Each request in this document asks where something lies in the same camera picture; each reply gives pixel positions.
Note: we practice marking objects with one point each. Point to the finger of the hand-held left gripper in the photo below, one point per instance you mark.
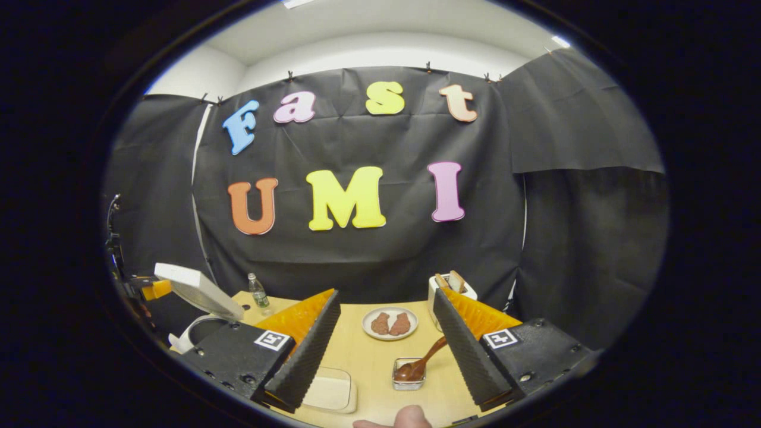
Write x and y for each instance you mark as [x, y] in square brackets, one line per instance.
[157, 289]

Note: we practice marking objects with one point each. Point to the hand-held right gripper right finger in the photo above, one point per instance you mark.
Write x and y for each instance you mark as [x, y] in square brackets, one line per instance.
[467, 356]

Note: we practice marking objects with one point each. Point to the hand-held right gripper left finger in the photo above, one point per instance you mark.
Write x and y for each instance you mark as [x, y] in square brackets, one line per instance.
[309, 356]

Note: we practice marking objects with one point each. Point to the white rice cooker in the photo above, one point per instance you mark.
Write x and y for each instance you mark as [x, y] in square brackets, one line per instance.
[199, 291]

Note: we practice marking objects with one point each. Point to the brown wooden spoon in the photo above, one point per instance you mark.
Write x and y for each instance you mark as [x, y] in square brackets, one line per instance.
[410, 370]

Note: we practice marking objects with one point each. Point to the white toaster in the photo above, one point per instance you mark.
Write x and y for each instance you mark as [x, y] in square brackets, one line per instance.
[467, 295]

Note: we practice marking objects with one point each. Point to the brown meat piece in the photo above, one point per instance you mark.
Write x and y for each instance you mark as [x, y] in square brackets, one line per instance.
[400, 324]
[380, 324]

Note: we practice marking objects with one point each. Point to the toast bread slice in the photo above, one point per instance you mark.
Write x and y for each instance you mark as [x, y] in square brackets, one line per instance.
[442, 280]
[457, 280]

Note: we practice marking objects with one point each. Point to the white round plate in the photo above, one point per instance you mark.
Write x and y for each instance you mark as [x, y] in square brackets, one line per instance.
[389, 337]

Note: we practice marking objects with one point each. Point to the clear plastic water bottle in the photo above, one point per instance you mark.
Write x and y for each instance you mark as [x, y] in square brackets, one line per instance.
[258, 292]

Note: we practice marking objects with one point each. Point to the long ceiling light panel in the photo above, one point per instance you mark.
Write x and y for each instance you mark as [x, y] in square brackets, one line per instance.
[297, 3]

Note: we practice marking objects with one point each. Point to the small ceiling light panel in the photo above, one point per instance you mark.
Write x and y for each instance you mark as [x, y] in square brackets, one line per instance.
[560, 41]

